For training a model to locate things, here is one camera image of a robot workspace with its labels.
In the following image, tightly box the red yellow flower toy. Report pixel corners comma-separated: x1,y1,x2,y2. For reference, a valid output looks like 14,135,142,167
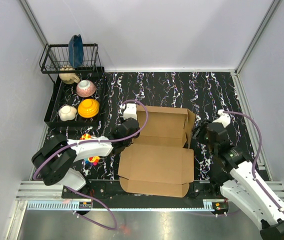
80,133,96,141

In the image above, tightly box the rainbow flower toy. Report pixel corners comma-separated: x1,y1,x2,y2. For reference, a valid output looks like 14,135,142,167
84,156,101,166

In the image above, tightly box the beige mug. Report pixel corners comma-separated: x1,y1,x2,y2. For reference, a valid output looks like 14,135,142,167
58,65,81,85

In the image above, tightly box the pink patterned bowl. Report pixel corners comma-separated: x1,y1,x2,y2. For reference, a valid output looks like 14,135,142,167
76,80,97,98

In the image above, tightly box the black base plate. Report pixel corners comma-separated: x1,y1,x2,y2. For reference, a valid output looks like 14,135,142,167
61,179,233,210

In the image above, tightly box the black tray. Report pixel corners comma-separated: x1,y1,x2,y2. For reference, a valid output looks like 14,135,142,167
44,66,107,128

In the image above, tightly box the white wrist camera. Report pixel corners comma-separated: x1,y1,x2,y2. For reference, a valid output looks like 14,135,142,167
213,109,231,128
120,103,138,120

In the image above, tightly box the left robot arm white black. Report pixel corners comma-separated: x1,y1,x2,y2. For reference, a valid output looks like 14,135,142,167
31,118,140,198

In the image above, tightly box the blue plate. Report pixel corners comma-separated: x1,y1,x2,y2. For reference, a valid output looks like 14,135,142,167
68,34,84,69

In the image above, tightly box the orange ribbed bowl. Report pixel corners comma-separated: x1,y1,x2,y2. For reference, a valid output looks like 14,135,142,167
77,98,100,118

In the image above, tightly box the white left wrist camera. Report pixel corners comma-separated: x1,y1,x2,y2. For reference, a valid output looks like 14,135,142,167
120,103,138,120

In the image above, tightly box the brown cardboard box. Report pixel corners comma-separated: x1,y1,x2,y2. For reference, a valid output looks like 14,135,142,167
118,105,196,198

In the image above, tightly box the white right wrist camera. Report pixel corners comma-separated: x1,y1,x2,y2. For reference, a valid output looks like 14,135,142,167
213,109,231,128

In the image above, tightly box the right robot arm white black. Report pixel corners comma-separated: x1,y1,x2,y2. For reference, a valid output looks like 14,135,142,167
193,120,284,240

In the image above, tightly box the black wire dish rack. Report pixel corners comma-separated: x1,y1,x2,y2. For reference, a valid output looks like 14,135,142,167
39,43,105,74

